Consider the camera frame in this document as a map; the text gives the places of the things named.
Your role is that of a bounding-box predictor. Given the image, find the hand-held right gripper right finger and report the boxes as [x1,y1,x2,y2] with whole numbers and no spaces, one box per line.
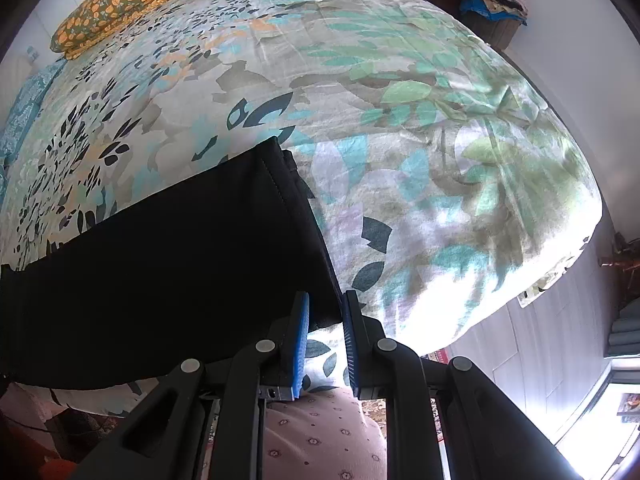
[341,290,583,480]

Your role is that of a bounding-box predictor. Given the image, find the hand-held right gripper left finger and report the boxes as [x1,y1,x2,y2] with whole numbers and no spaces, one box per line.
[65,291,311,480]

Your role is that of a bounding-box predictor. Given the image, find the black pants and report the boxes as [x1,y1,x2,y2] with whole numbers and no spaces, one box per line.
[0,136,343,391]

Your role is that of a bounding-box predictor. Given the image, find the person's pink dotted clothing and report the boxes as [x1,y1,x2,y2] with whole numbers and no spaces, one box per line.
[262,387,388,480]

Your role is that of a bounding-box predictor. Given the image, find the bed with leaf-print sheet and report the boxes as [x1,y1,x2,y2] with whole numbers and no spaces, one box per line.
[0,0,603,411]

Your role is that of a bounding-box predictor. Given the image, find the grey-blue curtain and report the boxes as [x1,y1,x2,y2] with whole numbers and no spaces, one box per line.
[605,300,640,359]

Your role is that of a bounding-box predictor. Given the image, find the wooden stand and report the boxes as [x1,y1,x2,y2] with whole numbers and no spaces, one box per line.
[597,232,640,278]

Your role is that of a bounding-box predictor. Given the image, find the cardboard box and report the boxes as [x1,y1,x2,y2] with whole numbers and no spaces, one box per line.
[470,10,520,52]

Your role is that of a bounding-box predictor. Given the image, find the orange floral folded quilt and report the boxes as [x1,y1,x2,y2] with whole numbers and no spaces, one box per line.
[50,0,246,60]

